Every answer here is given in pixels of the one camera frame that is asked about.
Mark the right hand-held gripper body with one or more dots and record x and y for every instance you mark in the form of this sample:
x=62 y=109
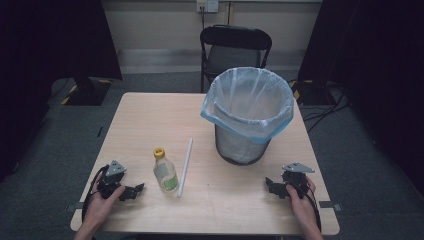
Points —
x=296 y=176

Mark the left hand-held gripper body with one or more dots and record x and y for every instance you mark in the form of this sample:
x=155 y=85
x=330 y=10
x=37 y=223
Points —
x=112 y=175

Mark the clear bottle with yellow cap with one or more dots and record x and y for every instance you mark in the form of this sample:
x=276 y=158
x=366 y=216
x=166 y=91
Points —
x=165 y=175

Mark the black mesh trash bin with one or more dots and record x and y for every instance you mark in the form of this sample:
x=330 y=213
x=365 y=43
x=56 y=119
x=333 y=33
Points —
x=240 y=150

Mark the white drinking straw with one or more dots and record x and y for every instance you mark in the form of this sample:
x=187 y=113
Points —
x=185 y=166

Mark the translucent blue bin liner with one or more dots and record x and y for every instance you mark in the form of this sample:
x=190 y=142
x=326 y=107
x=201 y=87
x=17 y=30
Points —
x=248 y=100

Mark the person's right hand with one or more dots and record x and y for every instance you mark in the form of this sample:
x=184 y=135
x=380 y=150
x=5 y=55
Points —
x=301 y=210

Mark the person's left hand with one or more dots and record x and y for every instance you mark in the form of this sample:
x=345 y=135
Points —
x=100 y=208

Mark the small dark floor marker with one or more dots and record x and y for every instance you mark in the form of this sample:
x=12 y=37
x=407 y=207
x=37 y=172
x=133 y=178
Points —
x=100 y=131

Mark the stand base with hazard tape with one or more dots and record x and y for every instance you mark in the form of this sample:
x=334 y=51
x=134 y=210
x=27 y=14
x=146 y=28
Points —
x=86 y=91
x=308 y=93

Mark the black curtain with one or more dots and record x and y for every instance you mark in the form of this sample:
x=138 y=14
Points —
x=376 y=66
x=50 y=66

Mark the black folding chair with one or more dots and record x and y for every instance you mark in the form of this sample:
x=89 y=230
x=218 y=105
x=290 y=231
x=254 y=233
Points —
x=233 y=50

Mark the grey table edge bracket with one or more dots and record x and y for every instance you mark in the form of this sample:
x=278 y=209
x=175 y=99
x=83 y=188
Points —
x=330 y=205
x=74 y=207

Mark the white wall outlet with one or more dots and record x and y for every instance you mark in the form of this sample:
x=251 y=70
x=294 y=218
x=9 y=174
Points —
x=207 y=5

